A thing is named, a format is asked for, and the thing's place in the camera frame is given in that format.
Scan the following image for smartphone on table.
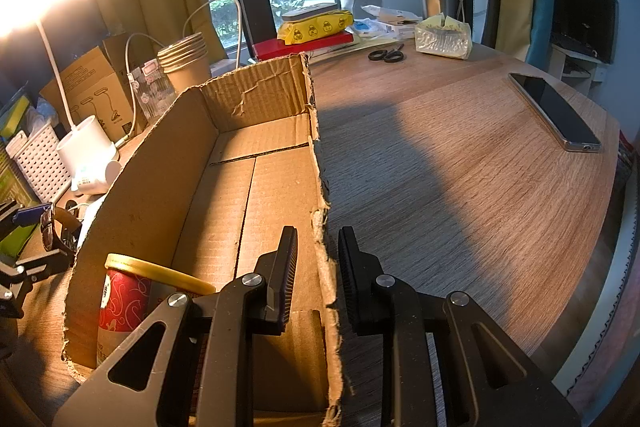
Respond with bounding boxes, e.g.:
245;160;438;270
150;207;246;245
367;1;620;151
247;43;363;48
508;72;602;153

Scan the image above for white charging cable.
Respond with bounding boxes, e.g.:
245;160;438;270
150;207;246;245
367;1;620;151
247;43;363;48
113;0;245;148

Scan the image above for red gold tin can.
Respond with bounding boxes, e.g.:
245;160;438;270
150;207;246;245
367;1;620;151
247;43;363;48
96;254;216;365

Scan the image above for black monitor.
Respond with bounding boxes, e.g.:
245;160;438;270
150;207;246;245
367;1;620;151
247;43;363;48
551;0;618;64

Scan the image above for red book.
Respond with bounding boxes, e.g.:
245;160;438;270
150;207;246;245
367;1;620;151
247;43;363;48
253;30;354;61

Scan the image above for stack of paper cups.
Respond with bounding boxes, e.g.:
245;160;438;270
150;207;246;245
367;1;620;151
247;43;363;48
157;32;210;94

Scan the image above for yellow pouch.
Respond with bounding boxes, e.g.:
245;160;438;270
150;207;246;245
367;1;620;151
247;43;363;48
277;10;354;46

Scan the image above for brown lamp packaging box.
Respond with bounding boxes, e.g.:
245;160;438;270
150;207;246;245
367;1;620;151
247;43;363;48
60;34;132;142

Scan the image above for green box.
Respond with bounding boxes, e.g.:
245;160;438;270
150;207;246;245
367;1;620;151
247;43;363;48
0;88;39;206

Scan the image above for clear plastic bottle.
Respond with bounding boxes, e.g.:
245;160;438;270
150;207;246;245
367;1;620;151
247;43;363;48
128;58;177;122

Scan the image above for black scissors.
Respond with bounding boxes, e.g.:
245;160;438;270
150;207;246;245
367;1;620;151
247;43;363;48
368;43;405;64

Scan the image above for white desk lamp base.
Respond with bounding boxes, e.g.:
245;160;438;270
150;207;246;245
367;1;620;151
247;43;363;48
56;115;122;195

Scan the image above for long cardboard box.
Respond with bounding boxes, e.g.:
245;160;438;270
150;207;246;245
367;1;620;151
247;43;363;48
62;54;344;426

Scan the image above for white perforated basket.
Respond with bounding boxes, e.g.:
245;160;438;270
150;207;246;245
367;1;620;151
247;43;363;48
6;122;72;202

